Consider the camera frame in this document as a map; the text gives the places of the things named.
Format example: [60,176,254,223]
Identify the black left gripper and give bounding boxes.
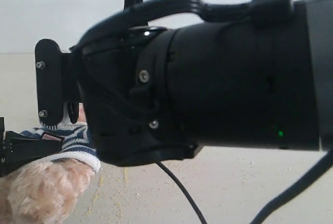
[0,116,62,177]

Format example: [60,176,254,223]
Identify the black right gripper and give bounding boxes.
[68,21,312,166]

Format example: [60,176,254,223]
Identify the tan teddy bear striped sweater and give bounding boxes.
[1,103,101,223]

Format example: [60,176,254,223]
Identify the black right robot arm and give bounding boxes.
[34,0,332,166]

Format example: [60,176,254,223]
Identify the black flat ribbon cable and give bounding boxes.
[70,0,294,53]

